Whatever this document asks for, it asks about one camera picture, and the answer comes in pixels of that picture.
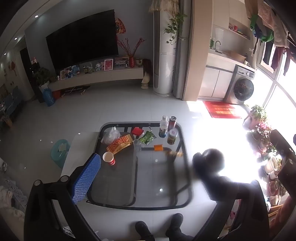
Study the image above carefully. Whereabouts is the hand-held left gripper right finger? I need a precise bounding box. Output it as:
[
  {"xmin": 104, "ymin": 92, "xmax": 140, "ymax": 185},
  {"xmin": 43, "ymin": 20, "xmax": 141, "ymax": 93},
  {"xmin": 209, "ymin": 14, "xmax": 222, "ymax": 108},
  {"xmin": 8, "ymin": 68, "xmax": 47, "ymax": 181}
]
[{"xmin": 192, "ymin": 148, "xmax": 270, "ymax": 241}]

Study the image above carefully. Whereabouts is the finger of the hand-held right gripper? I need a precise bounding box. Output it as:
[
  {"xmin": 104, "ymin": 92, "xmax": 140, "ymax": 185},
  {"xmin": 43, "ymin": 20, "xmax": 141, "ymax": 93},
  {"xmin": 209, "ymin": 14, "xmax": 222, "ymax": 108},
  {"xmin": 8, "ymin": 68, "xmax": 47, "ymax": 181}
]
[
  {"xmin": 278, "ymin": 159, "xmax": 296, "ymax": 195},
  {"xmin": 270, "ymin": 129, "xmax": 296, "ymax": 163}
]

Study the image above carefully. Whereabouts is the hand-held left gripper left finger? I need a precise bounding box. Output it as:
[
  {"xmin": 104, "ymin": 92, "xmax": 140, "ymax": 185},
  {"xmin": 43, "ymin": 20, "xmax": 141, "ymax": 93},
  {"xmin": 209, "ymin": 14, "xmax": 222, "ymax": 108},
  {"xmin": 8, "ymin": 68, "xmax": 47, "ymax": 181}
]
[{"xmin": 24, "ymin": 153, "xmax": 102, "ymax": 241}]

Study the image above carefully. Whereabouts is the white paper cup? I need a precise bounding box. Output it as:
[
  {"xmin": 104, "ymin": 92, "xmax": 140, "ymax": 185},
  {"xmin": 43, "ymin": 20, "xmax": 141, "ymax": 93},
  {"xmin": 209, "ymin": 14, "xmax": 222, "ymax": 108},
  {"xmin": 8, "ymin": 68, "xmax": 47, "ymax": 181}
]
[{"xmin": 102, "ymin": 152, "xmax": 115, "ymax": 165}]

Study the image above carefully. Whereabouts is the clear plastic bag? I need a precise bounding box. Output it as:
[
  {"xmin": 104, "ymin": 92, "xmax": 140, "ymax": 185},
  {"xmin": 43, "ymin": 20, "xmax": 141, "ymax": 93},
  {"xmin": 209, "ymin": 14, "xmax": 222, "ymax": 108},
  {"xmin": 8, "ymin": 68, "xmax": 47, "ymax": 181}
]
[{"xmin": 100, "ymin": 127, "xmax": 121, "ymax": 144}]

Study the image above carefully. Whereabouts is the orange printed paper bag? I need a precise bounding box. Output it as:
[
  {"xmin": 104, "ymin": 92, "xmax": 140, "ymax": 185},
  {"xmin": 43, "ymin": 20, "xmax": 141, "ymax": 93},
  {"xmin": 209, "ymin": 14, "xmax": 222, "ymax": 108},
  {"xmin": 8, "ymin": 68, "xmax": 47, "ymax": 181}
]
[{"xmin": 106, "ymin": 134, "xmax": 134, "ymax": 155}]

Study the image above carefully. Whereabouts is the glass coffee table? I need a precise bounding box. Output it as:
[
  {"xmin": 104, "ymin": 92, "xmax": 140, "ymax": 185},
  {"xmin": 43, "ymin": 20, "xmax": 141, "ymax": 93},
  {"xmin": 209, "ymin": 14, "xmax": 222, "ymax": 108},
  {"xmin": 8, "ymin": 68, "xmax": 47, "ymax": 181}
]
[{"xmin": 60, "ymin": 122, "xmax": 222, "ymax": 234}]

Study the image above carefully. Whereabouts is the tin can with white lid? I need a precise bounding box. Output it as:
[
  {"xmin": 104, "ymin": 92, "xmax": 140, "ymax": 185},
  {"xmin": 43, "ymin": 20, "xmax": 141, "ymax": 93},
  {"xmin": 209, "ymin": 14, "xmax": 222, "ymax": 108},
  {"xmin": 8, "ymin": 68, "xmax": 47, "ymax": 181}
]
[{"xmin": 167, "ymin": 129, "xmax": 178, "ymax": 145}]

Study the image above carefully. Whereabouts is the person's right shoe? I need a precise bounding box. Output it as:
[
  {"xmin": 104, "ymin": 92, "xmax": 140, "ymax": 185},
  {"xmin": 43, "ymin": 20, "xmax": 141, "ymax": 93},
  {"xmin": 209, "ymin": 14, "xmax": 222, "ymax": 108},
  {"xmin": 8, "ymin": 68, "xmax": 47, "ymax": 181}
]
[{"xmin": 165, "ymin": 213, "xmax": 184, "ymax": 235}]

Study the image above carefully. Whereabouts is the person's shoe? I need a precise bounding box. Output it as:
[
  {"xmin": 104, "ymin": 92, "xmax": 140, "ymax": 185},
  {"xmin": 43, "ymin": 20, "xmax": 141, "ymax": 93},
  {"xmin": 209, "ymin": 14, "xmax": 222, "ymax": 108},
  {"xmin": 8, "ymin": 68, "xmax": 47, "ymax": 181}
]
[
  {"xmin": 135, "ymin": 221, "xmax": 155, "ymax": 241},
  {"xmin": 165, "ymin": 213, "xmax": 184, "ymax": 235}
]

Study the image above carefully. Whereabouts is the red drink can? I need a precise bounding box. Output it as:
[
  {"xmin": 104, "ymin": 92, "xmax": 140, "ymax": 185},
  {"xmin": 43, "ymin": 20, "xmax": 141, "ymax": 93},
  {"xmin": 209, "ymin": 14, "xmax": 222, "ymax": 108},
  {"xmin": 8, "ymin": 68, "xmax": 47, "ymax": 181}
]
[{"xmin": 168, "ymin": 116, "xmax": 177, "ymax": 132}]

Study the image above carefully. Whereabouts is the plastic water bottle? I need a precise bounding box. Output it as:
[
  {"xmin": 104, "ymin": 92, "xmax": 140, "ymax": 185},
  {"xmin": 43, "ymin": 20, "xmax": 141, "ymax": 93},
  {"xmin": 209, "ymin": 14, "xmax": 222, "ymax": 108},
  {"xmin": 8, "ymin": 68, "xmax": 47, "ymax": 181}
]
[{"xmin": 158, "ymin": 115, "xmax": 169, "ymax": 138}]

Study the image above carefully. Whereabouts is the red doormat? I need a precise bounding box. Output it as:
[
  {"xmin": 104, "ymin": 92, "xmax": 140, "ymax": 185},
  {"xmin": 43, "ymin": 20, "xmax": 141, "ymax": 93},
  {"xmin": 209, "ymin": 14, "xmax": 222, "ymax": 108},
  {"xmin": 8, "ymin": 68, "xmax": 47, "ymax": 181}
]
[{"xmin": 203, "ymin": 101, "xmax": 243, "ymax": 119}]

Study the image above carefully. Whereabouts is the green snack packet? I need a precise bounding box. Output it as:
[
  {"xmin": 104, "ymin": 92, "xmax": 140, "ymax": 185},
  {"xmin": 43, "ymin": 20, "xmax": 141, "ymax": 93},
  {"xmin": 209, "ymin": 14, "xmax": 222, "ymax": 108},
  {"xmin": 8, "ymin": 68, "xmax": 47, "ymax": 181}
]
[{"xmin": 139, "ymin": 131, "xmax": 157, "ymax": 146}]

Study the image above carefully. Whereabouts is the silver washing machine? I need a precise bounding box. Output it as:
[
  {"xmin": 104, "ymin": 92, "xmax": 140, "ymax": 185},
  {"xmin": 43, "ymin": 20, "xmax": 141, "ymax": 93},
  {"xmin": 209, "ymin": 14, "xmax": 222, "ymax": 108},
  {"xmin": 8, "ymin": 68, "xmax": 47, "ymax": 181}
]
[{"xmin": 223, "ymin": 65, "xmax": 256, "ymax": 106}]

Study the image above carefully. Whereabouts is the grey lace sofa cover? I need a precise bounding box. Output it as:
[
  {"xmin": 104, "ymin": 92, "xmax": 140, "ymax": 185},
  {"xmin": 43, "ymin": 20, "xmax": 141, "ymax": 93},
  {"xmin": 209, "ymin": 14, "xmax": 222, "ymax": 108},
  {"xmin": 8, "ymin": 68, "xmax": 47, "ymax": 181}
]
[{"xmin": 0, "ymin": 171, "xmax": 30, "ymax": 232}]

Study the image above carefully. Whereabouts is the person's left shoe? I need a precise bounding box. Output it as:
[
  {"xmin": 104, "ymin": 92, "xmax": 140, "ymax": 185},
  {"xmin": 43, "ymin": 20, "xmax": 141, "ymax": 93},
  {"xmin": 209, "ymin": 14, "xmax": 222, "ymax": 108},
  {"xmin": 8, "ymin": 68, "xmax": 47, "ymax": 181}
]
[{"xmin": 135, "ymin": 221, "xmax": 155, "ymax": 241}]

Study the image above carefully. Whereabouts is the black skateboard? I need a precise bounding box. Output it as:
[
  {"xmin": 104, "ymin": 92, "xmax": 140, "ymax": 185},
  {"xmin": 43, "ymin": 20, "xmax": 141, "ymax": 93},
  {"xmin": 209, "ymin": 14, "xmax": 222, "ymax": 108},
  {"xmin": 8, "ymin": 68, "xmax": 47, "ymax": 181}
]
[{"xmin": 61, "ymin": 85, "xmax": 91, "ymax": 96}]

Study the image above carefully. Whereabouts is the blue water jug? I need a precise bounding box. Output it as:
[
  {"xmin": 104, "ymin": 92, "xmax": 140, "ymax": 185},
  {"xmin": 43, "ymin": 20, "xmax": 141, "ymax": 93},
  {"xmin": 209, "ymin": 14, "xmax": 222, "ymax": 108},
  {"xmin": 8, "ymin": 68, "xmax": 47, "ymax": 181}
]
[{"xmin": 42, "ymin": 88, "xmax": 55, "ymax": 107}]

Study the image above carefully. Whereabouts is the white sink cabinet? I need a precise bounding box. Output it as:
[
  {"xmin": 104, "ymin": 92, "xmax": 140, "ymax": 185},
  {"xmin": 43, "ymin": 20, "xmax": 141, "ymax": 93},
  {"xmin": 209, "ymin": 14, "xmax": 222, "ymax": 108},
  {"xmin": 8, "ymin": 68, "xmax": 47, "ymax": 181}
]
[{"xmin": 198, "ymin": 52, "xmax": 257, "ymax": 99}]

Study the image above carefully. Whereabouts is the white television cabinet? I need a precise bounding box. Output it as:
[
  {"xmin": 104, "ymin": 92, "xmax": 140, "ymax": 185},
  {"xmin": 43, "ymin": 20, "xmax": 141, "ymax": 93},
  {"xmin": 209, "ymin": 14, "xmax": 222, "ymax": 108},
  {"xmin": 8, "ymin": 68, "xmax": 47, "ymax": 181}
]
[{"xmin": 47, "ymin": 67, "xmax": 151, "ymax": 93}]

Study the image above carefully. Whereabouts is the blue chair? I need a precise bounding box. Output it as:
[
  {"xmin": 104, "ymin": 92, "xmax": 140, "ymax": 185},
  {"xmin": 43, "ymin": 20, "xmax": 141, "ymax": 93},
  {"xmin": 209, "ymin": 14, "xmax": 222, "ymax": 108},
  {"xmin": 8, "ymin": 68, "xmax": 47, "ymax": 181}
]
[
  {"xmin": 11, "ymin": 86, "xmax": 25, "ymax": 109},
  {"xmin": 6, "ymin": 93, "xmax": 16, "ymax": 116}
]

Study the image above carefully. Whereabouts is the grey curtain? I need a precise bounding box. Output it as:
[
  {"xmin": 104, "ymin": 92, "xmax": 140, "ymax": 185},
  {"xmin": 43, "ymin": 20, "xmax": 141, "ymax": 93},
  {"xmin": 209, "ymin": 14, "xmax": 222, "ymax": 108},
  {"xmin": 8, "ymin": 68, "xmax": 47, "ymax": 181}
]
[{"xmin": 172, "ymin": 0, "xmax": 192, "ymax": 99}]

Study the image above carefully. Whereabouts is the large green potted plant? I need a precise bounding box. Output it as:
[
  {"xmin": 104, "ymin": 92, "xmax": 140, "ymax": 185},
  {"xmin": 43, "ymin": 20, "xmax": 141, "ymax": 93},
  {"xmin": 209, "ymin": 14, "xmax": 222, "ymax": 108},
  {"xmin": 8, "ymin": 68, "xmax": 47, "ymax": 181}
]
[{"xmin": 32, "ymin": 67, "xmax": 57, "ymax": 87}]

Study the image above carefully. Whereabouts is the row of hanging clothes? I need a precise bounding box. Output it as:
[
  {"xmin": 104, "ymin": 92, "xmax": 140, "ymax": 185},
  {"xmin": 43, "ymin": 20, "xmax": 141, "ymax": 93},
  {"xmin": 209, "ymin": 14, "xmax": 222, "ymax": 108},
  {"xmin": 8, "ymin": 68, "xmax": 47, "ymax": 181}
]
[{"xmin": 245, "ymin": 0, "xmax": 296, "ymax": 77}]

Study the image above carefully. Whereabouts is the white standing air conditioner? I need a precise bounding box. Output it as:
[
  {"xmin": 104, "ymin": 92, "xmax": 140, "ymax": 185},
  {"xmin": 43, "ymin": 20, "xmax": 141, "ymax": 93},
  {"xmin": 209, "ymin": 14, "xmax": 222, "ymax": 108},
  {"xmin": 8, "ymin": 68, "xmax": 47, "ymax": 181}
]
[{"xmin": 153, "ymin": 5, "xmax": 178, "ymax": 96}]

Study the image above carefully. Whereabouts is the mannequin head with wig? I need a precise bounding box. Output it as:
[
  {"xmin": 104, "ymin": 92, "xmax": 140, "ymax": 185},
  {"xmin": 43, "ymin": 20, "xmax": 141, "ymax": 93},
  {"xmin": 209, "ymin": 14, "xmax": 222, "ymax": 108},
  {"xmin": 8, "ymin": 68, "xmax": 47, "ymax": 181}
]
[{"xmin": 141, "ymin": 59, "xmax": 152, "ymax": 90}]

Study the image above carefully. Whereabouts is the red vase with branches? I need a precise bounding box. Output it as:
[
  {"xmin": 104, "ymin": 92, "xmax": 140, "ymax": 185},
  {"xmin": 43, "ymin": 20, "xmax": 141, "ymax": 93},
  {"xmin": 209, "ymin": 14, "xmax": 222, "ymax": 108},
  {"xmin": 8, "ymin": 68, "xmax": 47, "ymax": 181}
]
[{"xmin": 117, "ymin": 37, "xmax": 147, "ymax": 68}]

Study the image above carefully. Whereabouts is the large black television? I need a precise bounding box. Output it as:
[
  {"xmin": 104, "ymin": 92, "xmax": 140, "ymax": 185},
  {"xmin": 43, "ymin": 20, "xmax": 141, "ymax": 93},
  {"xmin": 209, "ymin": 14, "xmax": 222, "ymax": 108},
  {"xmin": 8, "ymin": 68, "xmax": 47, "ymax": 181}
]
[{"xmin": 46, "ymin": 10, "xmax": 119, "ymax": 74}]

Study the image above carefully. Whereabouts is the trailing green pothos plant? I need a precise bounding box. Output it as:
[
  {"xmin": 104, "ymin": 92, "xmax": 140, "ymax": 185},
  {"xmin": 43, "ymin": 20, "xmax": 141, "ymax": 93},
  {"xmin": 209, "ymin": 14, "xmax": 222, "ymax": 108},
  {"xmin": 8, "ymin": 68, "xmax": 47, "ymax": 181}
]
[{"xmin": 164, "ymin": 13, "xmax": 188, "ymax": 45}]

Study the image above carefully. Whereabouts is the red paper fan decoration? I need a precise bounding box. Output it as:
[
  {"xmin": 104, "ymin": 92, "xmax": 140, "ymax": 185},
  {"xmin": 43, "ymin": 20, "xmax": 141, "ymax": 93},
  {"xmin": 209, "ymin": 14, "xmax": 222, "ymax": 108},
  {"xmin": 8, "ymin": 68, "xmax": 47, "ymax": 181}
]
[{"xmin": 115, "ymin": 17, "xmax": 127, "ymax": 35}]

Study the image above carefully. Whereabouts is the lace cover cloth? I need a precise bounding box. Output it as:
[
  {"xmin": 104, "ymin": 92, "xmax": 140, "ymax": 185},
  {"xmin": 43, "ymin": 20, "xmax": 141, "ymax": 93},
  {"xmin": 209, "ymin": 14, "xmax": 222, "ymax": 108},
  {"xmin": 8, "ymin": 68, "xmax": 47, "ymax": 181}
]
[{"xmin": 148, "ymin": 0, "xmax": 178, "ymax": 13}]

